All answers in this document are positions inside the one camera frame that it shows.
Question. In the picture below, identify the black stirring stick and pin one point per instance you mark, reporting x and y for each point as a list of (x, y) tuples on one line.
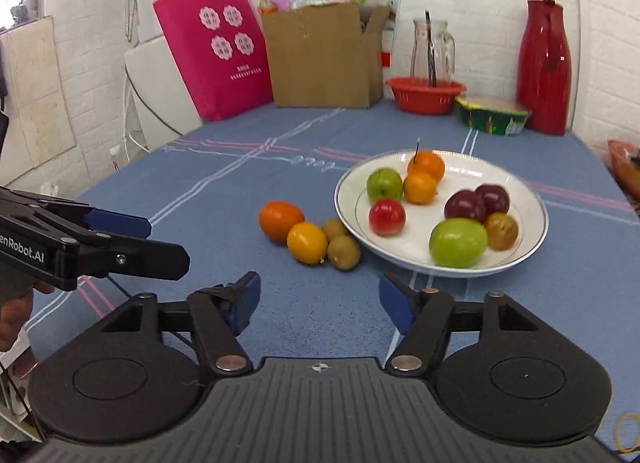
[(430, 58)]

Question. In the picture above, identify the small orange mandarin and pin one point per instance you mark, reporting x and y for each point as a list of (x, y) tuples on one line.
[(420, 189)]

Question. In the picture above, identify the red tray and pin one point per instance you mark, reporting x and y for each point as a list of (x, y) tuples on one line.
[(625, 168)]

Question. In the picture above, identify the person's left hand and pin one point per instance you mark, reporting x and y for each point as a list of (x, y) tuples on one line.
[(12, 323)]

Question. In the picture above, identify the deep orange tangerine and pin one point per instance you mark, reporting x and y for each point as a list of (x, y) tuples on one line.
[(280, 219)]

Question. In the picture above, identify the white appliance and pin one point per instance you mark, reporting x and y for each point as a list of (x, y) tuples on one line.
[(150, 93)]

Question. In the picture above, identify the red plastic basket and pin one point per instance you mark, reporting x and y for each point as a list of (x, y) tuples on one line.
[(425, 100)]

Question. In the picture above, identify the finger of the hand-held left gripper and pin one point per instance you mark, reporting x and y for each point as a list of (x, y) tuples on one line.
[(117, 224), (150, 260)]

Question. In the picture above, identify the yellow orange citrus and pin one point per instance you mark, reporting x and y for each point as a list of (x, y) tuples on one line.
[(306, 243)]

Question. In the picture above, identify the large orange with stem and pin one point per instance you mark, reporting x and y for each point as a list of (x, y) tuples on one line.
[(427, 165)]

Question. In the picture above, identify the blue checked tablecloth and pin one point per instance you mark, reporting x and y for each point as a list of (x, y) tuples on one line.
[(225, 183)]

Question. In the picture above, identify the small bright red apple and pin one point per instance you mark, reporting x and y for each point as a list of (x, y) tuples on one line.
[(386, 217)]

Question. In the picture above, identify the green patterned bowl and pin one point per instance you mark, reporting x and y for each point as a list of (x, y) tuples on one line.
[(490, 120)]

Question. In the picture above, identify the dark plum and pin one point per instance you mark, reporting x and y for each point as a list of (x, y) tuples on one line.
[(462, 206), (495, 198)]

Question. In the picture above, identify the red thermos jug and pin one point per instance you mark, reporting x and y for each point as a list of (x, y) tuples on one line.
[(542, 73)]

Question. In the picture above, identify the pink tote bag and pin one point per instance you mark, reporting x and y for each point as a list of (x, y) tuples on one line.
[(220, 68)]

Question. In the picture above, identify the red yellow plum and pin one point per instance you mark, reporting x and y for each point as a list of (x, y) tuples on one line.
[(502, 232)]

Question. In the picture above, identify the small brown kiwi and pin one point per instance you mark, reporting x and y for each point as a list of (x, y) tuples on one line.
[(345, 253), (334, 229)]

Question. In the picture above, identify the round green apple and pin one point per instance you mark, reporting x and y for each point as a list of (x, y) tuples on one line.
[(384, 185)]

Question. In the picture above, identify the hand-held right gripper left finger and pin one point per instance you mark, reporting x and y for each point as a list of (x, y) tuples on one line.
[(247, 300)]

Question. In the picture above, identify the cardboard box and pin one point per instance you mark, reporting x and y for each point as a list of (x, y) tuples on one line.
[(315, 63)]

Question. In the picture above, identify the yellow rubber band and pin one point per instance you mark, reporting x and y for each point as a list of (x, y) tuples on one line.
[(618, 430)]

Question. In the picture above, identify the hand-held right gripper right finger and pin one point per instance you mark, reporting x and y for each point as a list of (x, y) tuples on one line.
[(395, 303)]

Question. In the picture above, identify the white plate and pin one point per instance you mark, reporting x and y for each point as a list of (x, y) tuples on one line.
[(525, 203)]

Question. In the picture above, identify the beige board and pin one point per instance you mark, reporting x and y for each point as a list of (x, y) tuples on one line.
[(35, 93)]

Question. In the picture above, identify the glass pitcher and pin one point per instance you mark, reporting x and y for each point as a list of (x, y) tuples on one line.
[(442, 53)]

